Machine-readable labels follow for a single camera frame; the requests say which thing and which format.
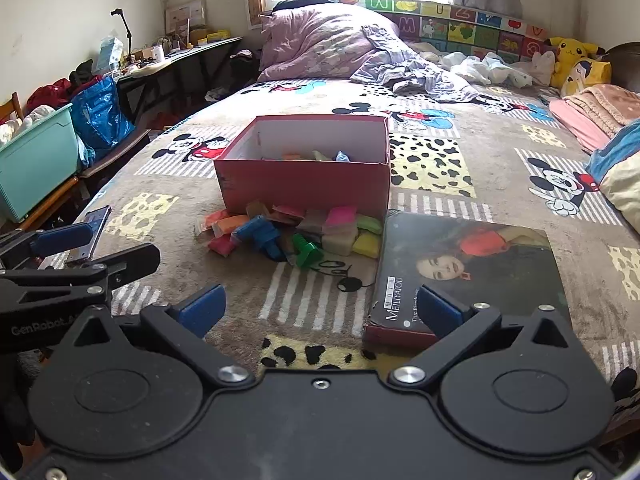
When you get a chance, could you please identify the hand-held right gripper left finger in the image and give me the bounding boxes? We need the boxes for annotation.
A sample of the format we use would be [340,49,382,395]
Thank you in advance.
[60,284,256,388]

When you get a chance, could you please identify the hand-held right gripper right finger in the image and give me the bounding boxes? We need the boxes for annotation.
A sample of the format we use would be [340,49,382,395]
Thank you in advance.
[387,284,583,388]

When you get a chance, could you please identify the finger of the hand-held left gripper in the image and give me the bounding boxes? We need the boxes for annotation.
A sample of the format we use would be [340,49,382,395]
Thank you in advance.
[27,222,96,259]
[97,242,162,292]

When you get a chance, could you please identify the blue plastic stamp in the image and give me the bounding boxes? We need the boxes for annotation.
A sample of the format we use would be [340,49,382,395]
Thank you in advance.
[232,215,284,262]

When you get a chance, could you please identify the green plastic stamp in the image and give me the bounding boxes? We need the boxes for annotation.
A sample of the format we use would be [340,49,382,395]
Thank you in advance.
[291,234,322,269]

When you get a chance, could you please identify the pile of colourful clay packets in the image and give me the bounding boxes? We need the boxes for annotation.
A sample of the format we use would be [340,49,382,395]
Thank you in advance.
[280,148,354,164]
[196,200,385,263]

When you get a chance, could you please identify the pink cardboard box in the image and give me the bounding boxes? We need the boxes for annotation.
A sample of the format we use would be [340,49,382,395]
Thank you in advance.
[213,115,392,217]

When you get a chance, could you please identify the person's left hand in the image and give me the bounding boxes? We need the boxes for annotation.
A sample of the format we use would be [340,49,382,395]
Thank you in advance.
[0,357,38,473]

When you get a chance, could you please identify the smartphone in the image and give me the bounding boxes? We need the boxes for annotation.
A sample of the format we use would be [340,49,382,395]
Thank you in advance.
[64,206,112,267]

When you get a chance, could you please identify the portrait print box lid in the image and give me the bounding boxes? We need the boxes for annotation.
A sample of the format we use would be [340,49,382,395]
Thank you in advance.
[364,209,573,350]

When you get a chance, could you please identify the teal plastic storage bin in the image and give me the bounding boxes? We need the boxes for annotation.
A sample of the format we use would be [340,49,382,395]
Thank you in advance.
[0,104,82,224]

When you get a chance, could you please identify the blue plastic bag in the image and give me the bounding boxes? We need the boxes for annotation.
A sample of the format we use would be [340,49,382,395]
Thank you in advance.
[69,76,137,168]

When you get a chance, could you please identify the red clothing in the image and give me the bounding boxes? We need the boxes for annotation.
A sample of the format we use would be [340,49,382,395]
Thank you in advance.
[25,77,103,113]

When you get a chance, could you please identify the dark desk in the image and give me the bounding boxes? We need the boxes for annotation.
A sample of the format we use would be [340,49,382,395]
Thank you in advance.
[114,35,246,128]

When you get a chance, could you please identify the black phone holder stand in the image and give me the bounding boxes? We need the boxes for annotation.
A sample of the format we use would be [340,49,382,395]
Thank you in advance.
[111,7,137,63]

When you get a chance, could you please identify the cream quilt with blue lining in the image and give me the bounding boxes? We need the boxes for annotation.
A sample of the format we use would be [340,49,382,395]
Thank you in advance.
[585,120,640,235]

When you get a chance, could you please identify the grey striped clothing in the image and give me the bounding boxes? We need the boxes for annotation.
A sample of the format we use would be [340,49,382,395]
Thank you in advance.
[350,57,481,103]

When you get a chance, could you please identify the yellow boxes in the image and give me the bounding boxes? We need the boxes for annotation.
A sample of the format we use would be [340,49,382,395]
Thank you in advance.
[190,27,232,45]

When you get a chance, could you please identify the white crumpled clothes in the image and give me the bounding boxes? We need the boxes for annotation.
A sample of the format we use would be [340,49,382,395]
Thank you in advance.
[415,42,533,88]

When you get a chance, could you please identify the pink folded blanket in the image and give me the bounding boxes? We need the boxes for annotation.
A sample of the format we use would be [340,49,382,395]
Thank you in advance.
[549,84,640,154]

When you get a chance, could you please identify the white bunny plush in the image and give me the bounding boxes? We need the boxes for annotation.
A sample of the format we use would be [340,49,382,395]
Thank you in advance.
[526,50,557,87]

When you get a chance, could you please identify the yellow cartoon print cushion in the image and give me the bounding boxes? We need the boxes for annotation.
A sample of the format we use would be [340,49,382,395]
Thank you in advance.
[562,57,613,97]

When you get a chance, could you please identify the purple duvet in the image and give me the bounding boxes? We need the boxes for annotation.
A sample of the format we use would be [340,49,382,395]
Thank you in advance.
[257,2,426,82]

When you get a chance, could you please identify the alphabet foam mat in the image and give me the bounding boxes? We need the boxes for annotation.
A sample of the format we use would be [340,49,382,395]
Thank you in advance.
[357,0,556,63]

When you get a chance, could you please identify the yellow mouse plush toy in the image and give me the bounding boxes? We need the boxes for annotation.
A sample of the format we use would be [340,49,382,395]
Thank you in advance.
[544,36,607,88]

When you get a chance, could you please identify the dark wooden headboard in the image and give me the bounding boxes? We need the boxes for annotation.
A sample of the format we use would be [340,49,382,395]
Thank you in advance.
[604,42,640,95]

